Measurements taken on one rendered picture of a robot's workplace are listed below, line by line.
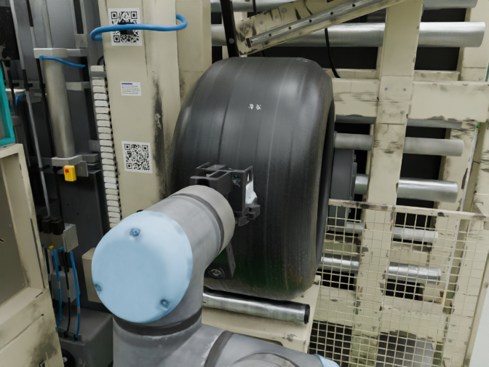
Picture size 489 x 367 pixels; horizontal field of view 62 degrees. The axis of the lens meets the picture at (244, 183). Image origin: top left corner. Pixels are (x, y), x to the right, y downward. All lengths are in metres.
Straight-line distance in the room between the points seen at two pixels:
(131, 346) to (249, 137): 0.43
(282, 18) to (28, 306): 1.00
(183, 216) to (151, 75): 0.58
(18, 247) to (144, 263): 0.78
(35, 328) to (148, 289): 0.80
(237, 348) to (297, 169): 0.38
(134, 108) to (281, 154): 0.41
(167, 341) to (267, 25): 1.00
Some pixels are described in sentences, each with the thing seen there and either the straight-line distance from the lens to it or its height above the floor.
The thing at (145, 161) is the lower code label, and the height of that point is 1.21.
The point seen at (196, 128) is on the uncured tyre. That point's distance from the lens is 0.76.
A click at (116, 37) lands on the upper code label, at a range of 0.98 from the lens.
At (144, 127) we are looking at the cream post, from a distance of 0.98.
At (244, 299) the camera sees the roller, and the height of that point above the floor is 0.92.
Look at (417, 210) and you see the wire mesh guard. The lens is 1.35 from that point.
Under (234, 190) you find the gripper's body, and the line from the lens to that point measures 0.56.
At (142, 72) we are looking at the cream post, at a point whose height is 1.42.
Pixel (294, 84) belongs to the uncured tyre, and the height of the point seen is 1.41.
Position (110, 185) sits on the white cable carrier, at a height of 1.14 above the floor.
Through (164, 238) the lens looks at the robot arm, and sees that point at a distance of 0.36.
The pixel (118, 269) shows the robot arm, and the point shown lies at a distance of 0.38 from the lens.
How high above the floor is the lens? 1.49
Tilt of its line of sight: 20 degrees down
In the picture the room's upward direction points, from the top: straight up
